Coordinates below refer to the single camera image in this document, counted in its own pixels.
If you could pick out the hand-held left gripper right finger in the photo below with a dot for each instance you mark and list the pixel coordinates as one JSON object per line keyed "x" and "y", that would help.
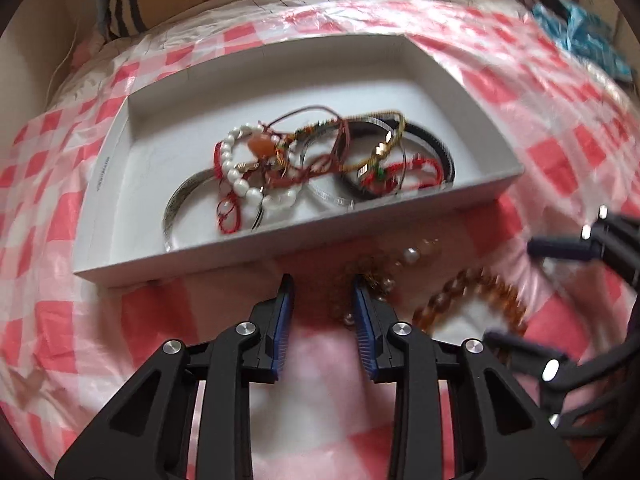
{"x": 362, "y": 332}

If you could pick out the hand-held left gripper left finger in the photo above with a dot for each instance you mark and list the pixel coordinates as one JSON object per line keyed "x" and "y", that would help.
{"x": 282, "y": 332}

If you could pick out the thin silver bangle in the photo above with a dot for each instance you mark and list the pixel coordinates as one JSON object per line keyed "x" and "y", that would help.
{"x": 175, "y": 201}

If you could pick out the red white checked plastic sheet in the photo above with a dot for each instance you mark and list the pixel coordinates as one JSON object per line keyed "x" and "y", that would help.
{"x": 45, "y": 160}

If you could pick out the white cardboard box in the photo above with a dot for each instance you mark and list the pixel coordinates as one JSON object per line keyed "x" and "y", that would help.
{"x": 165, "y": 125}

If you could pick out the clear floral bangle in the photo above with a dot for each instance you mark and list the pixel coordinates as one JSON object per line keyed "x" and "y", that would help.
{"x": 330, "y": 199}

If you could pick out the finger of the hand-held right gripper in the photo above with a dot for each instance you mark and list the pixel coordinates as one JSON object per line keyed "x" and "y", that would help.
{"x": 560, "y": 250}
{"x": 520, "y": 352}

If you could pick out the blue plastic bag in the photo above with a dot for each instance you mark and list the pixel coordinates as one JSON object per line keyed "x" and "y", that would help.
{"x": 575, "y": 35}

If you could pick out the pink cloth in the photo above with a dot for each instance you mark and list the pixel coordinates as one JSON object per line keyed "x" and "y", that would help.
{"x": 86, "y": 52}

